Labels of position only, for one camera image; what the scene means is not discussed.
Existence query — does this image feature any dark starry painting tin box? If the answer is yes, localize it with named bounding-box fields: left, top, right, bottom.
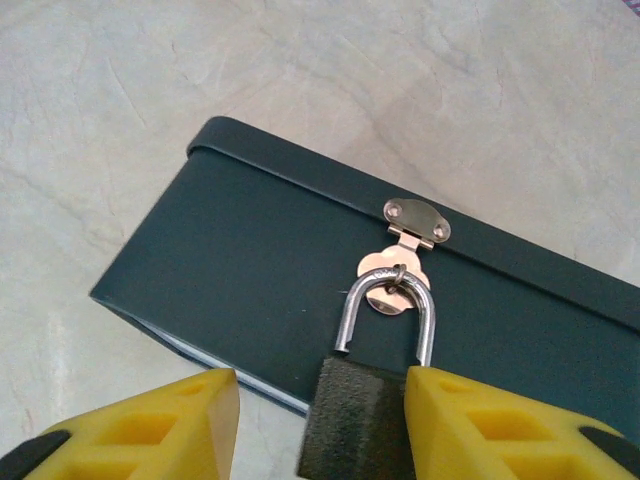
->
left=88, top=115, right=640, bottom=446

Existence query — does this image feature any dark padlock with steel shackle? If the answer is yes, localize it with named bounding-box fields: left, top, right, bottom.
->
left=295, top=264, right=437, bottom=480

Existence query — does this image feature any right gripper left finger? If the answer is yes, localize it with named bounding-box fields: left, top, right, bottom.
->
left=0, top=367, right=242, bottom=480

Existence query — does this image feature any brass box hasp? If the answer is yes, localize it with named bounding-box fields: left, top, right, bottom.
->
left=357, top=197, right=452, bottom=317

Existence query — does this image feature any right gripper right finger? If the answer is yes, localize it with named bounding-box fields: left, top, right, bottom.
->
left=403, top=364, right=640, bottom=480

